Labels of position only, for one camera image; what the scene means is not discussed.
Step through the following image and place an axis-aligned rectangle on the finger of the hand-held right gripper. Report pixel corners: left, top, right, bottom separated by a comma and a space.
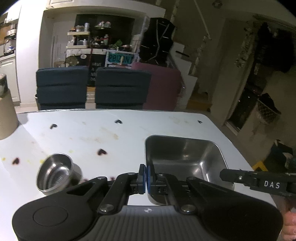
220, 169, 254, 189

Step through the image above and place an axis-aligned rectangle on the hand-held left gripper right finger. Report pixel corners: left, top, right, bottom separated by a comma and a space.
147, 164, 233, 215

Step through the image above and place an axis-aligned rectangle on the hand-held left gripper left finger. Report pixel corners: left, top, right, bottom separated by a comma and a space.
66, 164, 147, 215

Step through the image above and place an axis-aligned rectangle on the steel rectangular container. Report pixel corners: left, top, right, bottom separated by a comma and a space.
144, 135, 234, 205

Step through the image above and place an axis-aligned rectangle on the round steel bowl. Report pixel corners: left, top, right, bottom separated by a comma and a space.
36, 153, 82, 197

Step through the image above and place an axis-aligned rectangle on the person's right hand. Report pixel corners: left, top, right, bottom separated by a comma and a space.
281, 205, 296, 241

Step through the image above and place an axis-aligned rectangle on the dark cloth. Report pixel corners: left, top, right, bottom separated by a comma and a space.
266, 139, 296, 169

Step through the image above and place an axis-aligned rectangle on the heart printed tablecloth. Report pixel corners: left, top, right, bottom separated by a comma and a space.
0, 108, 278, 209

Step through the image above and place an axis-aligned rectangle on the white mesh basket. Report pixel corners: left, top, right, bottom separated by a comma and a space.
257, 93, 281, 126

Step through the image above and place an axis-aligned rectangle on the dark blue chair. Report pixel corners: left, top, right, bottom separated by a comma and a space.
36, 65, 89, 110
95, 67, 152, 110

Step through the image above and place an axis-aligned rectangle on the maroon chair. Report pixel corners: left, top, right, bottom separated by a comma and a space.
132, 62, 182, 111

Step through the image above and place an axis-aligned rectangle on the black chalkboard sign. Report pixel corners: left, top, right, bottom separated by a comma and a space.
87, 59, 97, 87

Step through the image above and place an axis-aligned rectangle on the teal sign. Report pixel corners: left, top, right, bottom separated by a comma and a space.
106, 51, 134, 66

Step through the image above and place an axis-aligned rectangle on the floral curtain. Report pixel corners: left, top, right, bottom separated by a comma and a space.
236, 16, 296, 72

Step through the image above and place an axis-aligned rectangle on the black vest with white trim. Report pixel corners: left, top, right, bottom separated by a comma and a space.
140, 17, 176, 67

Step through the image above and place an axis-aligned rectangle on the beige jug with steel top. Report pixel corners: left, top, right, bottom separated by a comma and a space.
0, 74, 19, 140

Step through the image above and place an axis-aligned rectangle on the white base cabinet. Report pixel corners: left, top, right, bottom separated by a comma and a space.
0, 57, 21, 102

